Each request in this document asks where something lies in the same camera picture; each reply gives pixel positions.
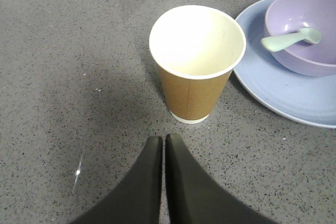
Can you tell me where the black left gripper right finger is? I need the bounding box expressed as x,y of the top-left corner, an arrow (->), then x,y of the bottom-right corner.
165,134 -> 274,223

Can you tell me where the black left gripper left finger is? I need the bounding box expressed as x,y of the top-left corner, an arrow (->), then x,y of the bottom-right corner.
72,136 -> 163,223

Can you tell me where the brown paper cup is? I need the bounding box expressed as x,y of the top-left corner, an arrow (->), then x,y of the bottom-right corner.
149,5 -> 246,124

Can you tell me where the light green plastic spoon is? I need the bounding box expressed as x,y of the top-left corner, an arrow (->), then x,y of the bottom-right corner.
261,27 -> 322,52

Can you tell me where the purple plastic bowl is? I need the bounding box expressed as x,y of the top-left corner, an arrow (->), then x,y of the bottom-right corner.
265,0 -> 335,77

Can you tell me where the light blue plate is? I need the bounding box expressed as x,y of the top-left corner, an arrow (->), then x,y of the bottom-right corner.
234,0 -> 335,129

